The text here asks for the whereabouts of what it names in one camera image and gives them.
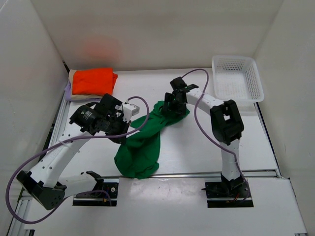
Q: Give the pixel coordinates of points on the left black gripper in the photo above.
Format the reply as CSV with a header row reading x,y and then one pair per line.
x,y
119,132

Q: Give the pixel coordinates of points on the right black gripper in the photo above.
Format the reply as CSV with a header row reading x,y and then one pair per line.
x,y
174,105

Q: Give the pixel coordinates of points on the orange t shirt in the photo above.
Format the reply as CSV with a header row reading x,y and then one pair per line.
x,y
96,81

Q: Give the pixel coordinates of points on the beige t shirt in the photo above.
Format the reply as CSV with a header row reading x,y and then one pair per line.
x,y
70,76

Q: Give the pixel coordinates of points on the purple t shirt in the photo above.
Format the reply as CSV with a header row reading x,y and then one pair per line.
x,y
70,97

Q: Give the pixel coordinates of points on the green t shirt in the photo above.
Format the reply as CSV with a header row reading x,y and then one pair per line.
x,y
138,157

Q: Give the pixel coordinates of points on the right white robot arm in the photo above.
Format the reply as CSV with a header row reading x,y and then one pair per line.
x,y
226,123

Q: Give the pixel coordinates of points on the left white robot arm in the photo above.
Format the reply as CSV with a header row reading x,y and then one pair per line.
x,y
43,181

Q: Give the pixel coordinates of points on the white plastic basket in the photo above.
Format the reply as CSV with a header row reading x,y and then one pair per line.
x,y
236,78

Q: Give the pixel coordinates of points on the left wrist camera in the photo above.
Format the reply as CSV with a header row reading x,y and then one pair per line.
x,y
129,110

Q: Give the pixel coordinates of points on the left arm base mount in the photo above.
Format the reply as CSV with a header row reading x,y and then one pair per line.
x,y
105,197

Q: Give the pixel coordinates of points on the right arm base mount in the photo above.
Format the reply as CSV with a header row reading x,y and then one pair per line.
x,y
219,196

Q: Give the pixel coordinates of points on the aluminium frame rail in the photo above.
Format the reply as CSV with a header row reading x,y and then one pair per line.
x,y
173,202

